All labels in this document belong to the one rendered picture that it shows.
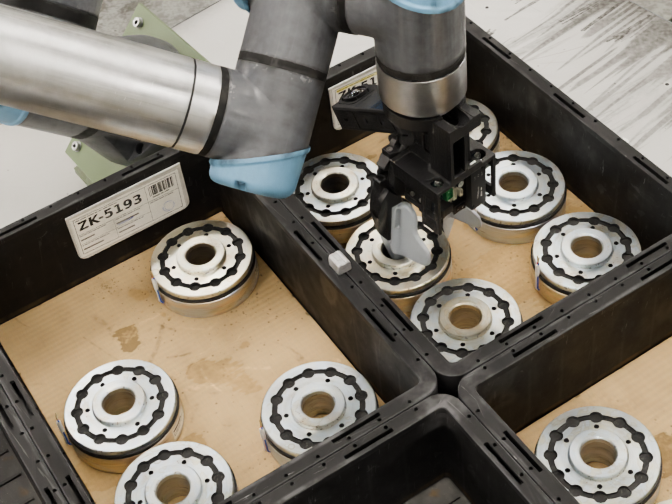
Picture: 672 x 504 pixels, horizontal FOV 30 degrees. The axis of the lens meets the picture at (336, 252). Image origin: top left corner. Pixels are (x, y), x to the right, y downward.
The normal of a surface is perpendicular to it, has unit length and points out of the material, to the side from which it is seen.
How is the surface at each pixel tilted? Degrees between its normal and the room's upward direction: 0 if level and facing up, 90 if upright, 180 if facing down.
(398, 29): 90
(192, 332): 0
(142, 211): 90
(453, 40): 90
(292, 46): 51
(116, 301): 0
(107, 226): 90
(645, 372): 0
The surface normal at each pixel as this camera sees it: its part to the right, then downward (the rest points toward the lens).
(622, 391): -0.10, -0.67
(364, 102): -0.42, -0.82
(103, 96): 0.23, 0.39
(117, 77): 0.32, 0.07
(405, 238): -0.76, 0.42
